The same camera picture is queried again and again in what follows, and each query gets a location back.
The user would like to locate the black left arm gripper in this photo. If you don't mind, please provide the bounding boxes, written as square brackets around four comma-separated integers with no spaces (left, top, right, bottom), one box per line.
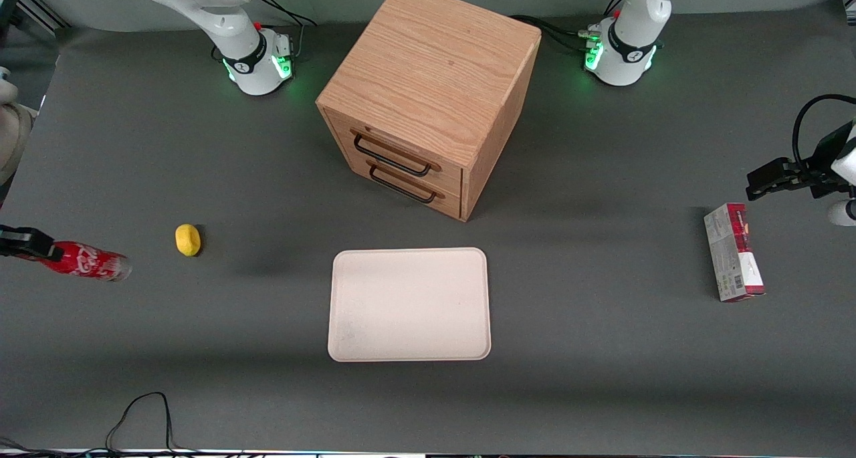
[746,124,855,201]

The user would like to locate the red coke bottle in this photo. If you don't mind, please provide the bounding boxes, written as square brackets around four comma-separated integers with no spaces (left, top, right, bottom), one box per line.
[17,241,132,283]

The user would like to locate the white rectangular tray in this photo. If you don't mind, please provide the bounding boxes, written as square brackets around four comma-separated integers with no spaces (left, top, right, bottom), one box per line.
[328,247,492,363]

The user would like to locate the red and white carton box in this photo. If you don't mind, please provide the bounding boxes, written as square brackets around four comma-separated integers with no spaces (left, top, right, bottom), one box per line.
[704,203,765,303]

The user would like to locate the beige and white bundle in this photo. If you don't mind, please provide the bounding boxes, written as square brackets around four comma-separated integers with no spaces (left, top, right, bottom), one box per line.
[0,65,39,186]

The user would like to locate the yellow lemon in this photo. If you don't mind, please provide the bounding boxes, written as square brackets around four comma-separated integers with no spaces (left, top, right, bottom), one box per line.
[175,224,201,257]

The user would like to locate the wooden drawer front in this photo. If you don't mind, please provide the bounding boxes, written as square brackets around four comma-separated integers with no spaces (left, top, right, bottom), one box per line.
[323,109,464,193]
[340,145,463,220]

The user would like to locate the wooden drawer cabinet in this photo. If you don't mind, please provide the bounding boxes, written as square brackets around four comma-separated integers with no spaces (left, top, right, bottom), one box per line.
[316,0,542,223]

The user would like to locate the black looped gripper cable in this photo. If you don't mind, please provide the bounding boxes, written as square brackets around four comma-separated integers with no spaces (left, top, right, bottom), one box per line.
[792,94,856,168]

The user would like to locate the black cable on table edge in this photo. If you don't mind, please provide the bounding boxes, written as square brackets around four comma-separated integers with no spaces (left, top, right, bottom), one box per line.
[0,391,201,458]

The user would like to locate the aluminium frame rail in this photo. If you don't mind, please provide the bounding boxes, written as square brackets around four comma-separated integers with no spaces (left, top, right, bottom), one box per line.
[19,0,71,32]

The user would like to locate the black cables of left arm base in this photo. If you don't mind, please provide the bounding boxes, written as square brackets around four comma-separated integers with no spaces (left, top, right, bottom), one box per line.
[510,14,597,52]

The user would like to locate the black cables of arm base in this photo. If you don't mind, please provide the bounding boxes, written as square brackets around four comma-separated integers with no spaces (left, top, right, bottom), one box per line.
[253,0,319,63]
[510,14,597,52]

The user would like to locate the black cables of right arm base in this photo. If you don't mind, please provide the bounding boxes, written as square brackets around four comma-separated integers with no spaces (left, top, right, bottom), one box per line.
[253,0,319,63]

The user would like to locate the black metal drawer handle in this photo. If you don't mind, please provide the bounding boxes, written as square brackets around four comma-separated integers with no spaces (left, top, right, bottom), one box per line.
[352,132,434,178]
[369,165,439,205]

